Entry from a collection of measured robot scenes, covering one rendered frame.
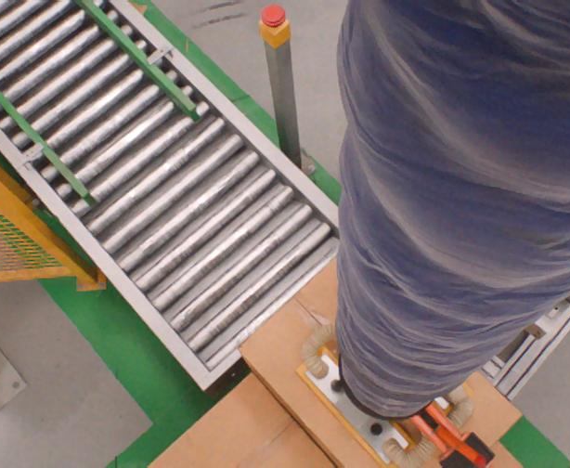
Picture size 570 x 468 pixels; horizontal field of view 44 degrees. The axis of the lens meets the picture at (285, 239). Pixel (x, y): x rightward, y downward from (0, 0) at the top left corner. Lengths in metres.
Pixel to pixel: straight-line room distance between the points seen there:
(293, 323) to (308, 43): 1.77
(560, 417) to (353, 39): 2.55
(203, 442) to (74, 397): 0.84
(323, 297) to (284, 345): 0.16
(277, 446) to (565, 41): 2.01
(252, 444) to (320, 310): 0.55
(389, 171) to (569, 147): 0.13
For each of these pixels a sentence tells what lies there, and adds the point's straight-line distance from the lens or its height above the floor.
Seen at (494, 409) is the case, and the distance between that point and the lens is 1.85.
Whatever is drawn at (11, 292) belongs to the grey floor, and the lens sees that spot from 3.13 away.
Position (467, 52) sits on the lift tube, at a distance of 0.29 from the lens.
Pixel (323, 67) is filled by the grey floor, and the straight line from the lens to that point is 3.27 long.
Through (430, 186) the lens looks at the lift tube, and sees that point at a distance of 0.40.
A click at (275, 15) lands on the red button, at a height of 1.04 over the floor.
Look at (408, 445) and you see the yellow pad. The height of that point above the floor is 0.96.
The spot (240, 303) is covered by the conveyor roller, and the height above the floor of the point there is 0.55.
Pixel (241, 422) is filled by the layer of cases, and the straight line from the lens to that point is 2.23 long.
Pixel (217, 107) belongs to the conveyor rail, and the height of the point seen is 0.59.
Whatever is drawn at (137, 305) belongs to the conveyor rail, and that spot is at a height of 0.59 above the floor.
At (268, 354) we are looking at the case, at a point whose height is 0.95.
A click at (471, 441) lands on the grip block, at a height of 1.09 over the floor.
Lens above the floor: 2.75
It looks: 70 degrees down
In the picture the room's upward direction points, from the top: 11 degrees counter-clockwise
